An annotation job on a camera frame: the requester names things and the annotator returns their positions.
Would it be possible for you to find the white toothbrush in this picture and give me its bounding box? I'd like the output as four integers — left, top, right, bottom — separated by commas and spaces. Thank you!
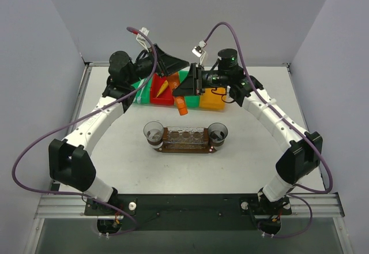
136, 86, 145, 104

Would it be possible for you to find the red bin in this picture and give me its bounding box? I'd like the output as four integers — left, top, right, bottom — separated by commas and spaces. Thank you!
149, 74, 175, 106

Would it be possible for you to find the green bin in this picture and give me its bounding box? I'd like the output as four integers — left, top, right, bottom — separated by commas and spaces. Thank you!
134, 79, 152, 104
178, 70, 200, 109

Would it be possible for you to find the middle green bin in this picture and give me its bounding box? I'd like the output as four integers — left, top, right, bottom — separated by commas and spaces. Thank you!
178, 70, 200, 109

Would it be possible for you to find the left green bin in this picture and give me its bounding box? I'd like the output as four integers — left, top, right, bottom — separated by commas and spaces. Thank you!
134, 79, 152, 104

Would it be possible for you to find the clear rack with brown ends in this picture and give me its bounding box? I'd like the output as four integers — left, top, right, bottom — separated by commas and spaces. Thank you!
163, 126, 209, 149

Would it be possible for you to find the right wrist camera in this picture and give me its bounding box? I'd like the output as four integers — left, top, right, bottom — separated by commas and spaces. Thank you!
191, 40, 208, 66

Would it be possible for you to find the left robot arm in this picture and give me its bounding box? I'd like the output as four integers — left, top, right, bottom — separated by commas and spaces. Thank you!
48, 46, 189, 215

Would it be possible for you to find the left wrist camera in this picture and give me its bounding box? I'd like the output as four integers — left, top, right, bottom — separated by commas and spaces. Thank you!
133, 27, 153, 53

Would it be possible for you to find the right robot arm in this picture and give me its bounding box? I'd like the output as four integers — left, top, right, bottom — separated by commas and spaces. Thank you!
173, 48, 322, 206

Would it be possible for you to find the yellow bin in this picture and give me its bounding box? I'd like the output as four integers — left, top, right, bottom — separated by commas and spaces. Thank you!
199, 88, 226, 110

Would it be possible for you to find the brown wooden oval tray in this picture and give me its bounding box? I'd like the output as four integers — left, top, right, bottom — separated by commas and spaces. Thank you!
154, 142, 224, 154

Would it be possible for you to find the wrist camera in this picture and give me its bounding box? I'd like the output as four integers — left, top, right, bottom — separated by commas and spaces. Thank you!
191, 40, 208, 66
133, 27, 153, 53

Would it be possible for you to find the clear plastic cup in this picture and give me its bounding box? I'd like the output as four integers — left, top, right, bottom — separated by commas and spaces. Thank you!
143, 121, 164, 150

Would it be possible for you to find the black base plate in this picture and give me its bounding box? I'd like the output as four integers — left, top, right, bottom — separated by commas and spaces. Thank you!
83, 192, 293, 232

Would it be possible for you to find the dark tinted cup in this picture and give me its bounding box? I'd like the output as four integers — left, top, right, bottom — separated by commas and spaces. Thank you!
208, 122, 228, 151

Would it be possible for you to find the orange toothpaste tube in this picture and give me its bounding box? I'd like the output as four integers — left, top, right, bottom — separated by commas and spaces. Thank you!
168, 73, 189, 117
156, 80, 169, 98

